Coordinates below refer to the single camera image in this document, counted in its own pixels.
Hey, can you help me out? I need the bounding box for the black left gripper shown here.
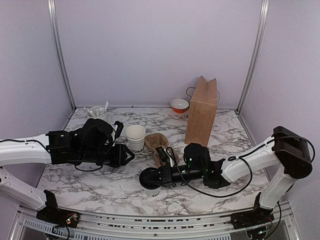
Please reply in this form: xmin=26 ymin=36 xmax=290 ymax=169
xmin=78 ymin=143 xmax=135 ymax=166

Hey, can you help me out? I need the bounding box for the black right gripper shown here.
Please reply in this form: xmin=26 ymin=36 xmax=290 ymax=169
xmin=144 ymin=163 xmax=205 ymax=188

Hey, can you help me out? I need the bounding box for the white paper coffee cup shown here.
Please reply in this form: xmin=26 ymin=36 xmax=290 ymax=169
xmin=143 ymin=186 xmax=161 ymax=197

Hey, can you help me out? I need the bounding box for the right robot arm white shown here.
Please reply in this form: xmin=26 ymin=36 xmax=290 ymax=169
xmin=139 ymin=126 xmax=316 ymax=224

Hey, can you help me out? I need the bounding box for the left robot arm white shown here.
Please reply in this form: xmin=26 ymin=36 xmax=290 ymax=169
xmin=0 ymin=118 xmax=135 ymax=223

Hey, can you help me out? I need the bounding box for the brown cardboard cup carrier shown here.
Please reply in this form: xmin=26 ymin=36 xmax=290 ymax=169
xmin=144 ymin=133 xmax=169 ymax=168

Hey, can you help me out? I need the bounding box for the white ribbed canister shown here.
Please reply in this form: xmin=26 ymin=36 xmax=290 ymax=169
xmin=86 ymin=106 xmax=109 ymax=123

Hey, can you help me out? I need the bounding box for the white wrapped stir stick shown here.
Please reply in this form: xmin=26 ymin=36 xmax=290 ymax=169
xmin=103 ymin=101 xmax=109 ymax=112

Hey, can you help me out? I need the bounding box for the brown paper bag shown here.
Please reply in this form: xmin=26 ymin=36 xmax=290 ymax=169
xmin=184 ymin=76 xmax=218 ymax=147

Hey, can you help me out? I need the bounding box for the orange white bowl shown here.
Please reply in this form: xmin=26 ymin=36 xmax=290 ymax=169
xmin=170 ymin=98 xmax=189 ymax=114

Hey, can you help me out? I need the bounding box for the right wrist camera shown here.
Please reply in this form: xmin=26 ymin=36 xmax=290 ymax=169
xmin=155 ymin=146 xmax=179 ymax=167

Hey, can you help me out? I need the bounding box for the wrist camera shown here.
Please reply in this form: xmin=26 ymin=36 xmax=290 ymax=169
xmin=112 ymin=120 xmax=124 ymax=143
xmin=155 ymin=146 xmax=179 ymax=167

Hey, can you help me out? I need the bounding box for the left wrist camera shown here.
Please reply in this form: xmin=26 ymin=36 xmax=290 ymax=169
xmin=112 ymin=120 xmax=124 ymax=143

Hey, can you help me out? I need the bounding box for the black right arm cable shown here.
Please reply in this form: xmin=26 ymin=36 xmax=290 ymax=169
xmin=182 ymin=136 xmax=315 ymax=198

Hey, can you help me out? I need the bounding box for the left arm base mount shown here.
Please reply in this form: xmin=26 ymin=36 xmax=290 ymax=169
xmin=36 ymin=190 xmax=80 ymax=228

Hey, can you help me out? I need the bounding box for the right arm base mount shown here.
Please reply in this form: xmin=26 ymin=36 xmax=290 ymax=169
xmin=230 ymin=192 xmax=275 ymax=230

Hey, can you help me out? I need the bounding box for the aluminium frame post right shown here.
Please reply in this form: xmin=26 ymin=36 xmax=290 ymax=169
xmin=236 ymin=0 xmax=270 ymax=115

